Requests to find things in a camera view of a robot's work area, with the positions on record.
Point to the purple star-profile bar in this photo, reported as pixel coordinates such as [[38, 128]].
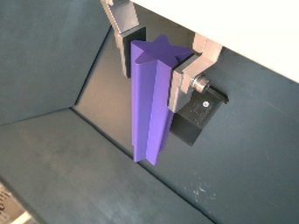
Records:
[[153, 62]]

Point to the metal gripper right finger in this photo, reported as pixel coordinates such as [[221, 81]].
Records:
[[187, 75]]

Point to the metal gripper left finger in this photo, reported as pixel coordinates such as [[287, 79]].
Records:
[[123, 19]]

